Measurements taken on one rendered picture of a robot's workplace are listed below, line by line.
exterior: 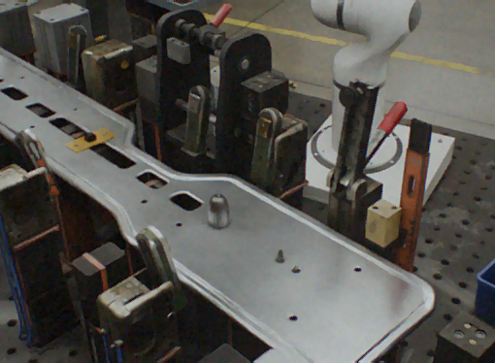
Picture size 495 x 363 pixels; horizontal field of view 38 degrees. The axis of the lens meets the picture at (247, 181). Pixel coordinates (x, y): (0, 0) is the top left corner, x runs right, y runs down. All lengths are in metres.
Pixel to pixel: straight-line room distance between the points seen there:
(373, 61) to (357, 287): 0.68
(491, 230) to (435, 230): 0.12
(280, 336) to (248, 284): 0.10
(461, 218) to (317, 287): 0.72
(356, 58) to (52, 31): 0.64
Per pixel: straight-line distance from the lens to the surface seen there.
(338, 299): 0.94
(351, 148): 1.02
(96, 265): 1.03
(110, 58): 1.43
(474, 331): 0.82
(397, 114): 1.08
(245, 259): 1.00
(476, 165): 1.82
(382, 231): 1.00
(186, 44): 1.26
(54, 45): 1.56
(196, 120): 1.23
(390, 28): 1.48
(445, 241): 1.55
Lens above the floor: 1.65
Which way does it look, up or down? 34 degrees down
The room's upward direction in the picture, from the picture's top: 1 degrees counter-clockwise
